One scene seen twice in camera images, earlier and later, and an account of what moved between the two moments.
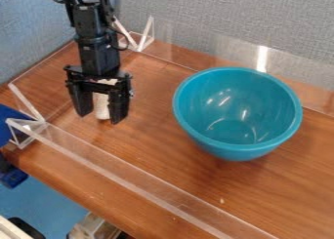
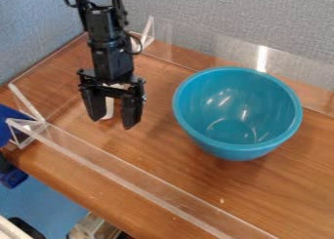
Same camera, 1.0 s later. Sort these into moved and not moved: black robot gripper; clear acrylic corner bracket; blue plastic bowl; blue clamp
Moved: black robot gripper
Not moved: blue clamp; blue plastic bowl; clear acrylic corner bracket
